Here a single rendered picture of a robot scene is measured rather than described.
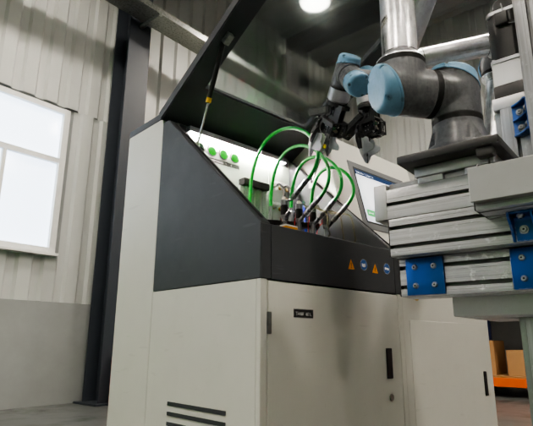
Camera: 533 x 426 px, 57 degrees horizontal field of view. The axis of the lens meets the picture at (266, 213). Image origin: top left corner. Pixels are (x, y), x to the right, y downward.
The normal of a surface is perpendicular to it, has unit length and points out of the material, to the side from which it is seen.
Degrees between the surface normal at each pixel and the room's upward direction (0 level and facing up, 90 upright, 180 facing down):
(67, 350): 90
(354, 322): 90
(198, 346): 90
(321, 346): 90
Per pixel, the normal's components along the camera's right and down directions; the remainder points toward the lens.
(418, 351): 0.68, -0.18
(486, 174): -0.64, -0.20
